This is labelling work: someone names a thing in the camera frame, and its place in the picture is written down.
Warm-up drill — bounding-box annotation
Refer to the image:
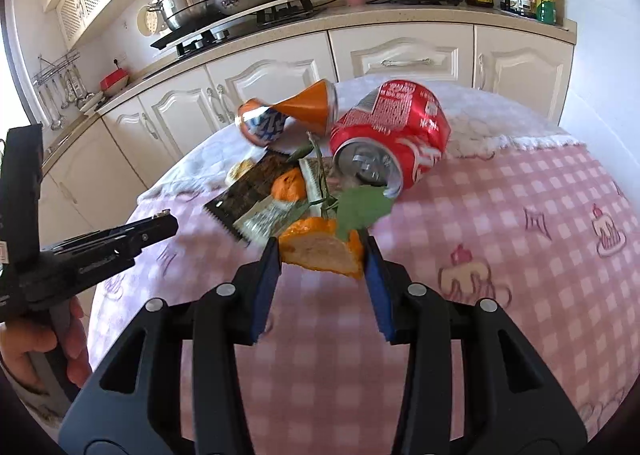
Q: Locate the pale peel piece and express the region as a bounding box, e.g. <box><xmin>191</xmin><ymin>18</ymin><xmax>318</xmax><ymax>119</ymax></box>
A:
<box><xmin>226</xmin><ymin>159</ymin><xmax>256</xmax><ymax>186</ymax></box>

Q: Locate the crushed orange soda can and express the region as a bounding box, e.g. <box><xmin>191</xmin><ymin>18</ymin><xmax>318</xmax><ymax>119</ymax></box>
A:
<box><xmin>235</xmin><ymin>79</ymin><xmax>340</xmax><ymax>148</ymax></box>

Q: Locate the red soda can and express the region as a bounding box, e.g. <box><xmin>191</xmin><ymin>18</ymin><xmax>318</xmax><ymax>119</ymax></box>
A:
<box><xmin>328</xmin><ymin>80</ymin><xmax>452</xmax><ymax>199</ymax></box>

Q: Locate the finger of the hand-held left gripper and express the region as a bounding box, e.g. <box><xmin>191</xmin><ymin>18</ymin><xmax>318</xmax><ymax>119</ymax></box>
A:
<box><xmin>42</xmin><ymin>214</ymin><xmax>179</xmax><ymax>281</ymax></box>

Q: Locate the black gas stove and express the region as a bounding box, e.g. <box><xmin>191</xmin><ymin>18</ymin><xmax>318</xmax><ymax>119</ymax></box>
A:
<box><xmin>150</xmin><ymin>0</ymin><xmax>331</xmax><ymax>58</ymax></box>

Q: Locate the small orange peel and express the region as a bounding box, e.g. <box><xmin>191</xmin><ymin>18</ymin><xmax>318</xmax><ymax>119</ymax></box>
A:
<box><xmin>271</xmin><ymin>169</ymin><xmax>307</xmax><ymax>206</ymax></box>

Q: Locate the green leaf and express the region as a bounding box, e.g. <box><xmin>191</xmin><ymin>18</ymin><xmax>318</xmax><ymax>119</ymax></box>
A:
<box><xmin>335</xmin><ymin>185</ymin><xmax>396</xmax><ymax>241</ymax></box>

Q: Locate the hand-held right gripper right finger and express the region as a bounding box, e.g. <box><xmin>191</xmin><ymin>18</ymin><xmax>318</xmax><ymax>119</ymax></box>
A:
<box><xmin>362</xmin><ymin>235</ymin><xmax>588</xmax><ymax>455</ymax></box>

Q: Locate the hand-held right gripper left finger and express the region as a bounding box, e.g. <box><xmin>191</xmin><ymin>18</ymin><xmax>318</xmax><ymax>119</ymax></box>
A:
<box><xmin>57</xmin><ymin>235</ymin><xmax>283</xmax><ymax>455</ymax></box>

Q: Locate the person's left hand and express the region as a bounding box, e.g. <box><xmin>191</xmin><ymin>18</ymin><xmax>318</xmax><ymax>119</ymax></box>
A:
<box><xmin>0</xmin><ymin>297</ymin><xmax>93</xmax><ymax>391</ymax></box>

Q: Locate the steel steamer pot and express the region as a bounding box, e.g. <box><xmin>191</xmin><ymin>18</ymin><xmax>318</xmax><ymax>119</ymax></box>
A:
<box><xmin>145</xmin><ymin>0</ymin><xmax>226</xmax><ymax>32</ymax></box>

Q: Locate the silver wrapper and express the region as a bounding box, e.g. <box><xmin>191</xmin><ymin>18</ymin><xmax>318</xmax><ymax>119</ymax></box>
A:
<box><xmin>235</xmin><ymin>157</ymin><xmax>326</xmax><ymax>242</ymax></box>

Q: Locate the red container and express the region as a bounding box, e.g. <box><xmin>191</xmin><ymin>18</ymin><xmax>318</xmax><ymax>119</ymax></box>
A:
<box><xmin>99</xmin><ymin>67</ymin><xmax>132</xmax><ymax>93</ymax></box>

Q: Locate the pink checked tablecloth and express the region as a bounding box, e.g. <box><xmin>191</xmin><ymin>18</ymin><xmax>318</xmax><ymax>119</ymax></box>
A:
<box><xmin>87</xmin><ymin>135</ymin><xmax>640</xmax><ymax>441</ymax></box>

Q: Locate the large orange peel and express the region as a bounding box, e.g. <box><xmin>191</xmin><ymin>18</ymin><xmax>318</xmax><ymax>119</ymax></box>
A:
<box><xmin>277</xmin><ymin>216</ymin><xmax>366</xmax><ymax>280</ymax></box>

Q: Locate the beige countertop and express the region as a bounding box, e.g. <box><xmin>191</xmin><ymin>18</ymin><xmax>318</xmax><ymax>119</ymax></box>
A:
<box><xmin>42</xmin><ymin>0</ymin><xmax>578</xmax><ymax>176</ymax></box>

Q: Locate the metal utensil rack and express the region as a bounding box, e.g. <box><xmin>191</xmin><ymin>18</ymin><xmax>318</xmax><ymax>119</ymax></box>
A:
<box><xmin>31</xmin><ymin>50</ymin><xmax>81</xmax><ymax>86</ymax></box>

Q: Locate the yellow perforated plate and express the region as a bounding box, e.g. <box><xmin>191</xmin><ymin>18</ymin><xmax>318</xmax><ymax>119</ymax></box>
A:
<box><xmin>137</xmin><ymin>7</ymin><xmax>163</xmax><ymax>38</ymax></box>

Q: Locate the black snack wrapper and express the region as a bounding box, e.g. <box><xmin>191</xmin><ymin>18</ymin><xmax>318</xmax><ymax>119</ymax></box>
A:
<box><xmin>204</xmin><ymin>152</ymin><xmax>296</xmax><ymax>248</ymax></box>

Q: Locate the row of hanging utensils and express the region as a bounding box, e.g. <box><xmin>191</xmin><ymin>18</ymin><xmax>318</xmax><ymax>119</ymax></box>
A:
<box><xmin>35</xmin><ymin>70</ymin><xmax>93</xmax><ymax>130</ymax></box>

